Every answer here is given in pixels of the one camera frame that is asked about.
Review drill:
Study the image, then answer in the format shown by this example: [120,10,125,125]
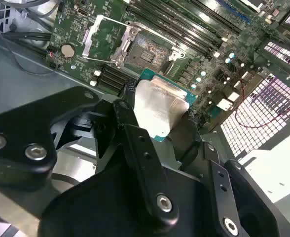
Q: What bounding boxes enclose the metal socket cover frame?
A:
[81,14,140,69]

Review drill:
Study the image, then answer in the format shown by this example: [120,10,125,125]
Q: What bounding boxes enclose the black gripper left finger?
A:
[0,81,181,227]

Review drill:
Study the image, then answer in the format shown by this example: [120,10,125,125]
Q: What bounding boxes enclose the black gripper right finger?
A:
[169,114,282,237]

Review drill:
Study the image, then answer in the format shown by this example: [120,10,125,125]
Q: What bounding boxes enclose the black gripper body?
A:
[38,158,218,237]

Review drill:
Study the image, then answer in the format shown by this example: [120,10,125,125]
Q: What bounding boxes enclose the silver CPU green edge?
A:
[132,68,199,144]

